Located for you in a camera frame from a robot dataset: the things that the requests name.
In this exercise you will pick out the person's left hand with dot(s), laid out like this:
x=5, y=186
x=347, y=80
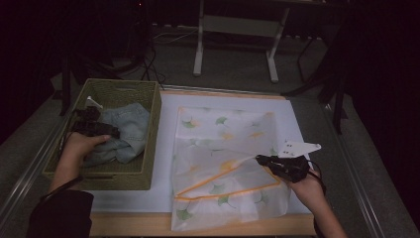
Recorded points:
x=77, y=148

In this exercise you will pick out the light blue denim jeans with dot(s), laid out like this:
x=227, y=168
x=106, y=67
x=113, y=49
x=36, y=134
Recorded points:
x=132, y=125

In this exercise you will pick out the metal rail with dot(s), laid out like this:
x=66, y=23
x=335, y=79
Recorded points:
x=356, y=172
x=29, y=172
x=211, y=89

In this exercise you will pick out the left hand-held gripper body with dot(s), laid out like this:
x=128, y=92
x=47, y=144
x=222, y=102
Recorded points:
x=85, y=115

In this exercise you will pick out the white metal stand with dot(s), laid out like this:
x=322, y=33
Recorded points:
x=241, y=25

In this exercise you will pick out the white leaf-print zipper bag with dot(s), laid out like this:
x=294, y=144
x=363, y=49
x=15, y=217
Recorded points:
x=214, y=139

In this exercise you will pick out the black metal stand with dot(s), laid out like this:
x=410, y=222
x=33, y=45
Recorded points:
x=338, y=105

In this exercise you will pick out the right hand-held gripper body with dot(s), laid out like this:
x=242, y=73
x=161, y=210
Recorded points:
x=292, y=168

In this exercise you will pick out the person's right hand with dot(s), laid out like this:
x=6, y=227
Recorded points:
x=307, y=186

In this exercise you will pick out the green woven basket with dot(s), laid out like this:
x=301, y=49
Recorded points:
x=99, y=87

